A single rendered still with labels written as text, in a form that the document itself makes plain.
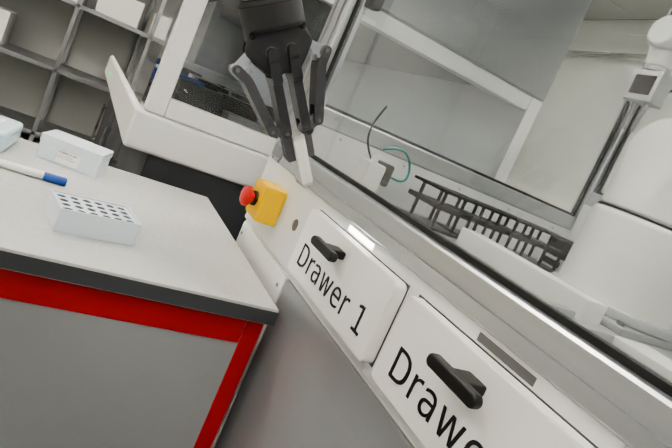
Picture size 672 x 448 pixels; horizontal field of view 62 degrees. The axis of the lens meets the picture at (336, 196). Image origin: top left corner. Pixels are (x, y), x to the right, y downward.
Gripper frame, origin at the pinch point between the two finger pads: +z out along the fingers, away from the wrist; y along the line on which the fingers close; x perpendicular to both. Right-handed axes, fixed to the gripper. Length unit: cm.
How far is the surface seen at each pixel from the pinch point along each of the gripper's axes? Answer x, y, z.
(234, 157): 80, 5, 21
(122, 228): 21.5, -24.5, 10.3
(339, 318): -6.3, -0.6, 21.0
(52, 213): 22.4, -33.2, 5.2
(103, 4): 384, -11, -24
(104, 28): 422, -15, -6
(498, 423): -35.5, 2.9, 16.3
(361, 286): -7.9, 2.6, 16.4
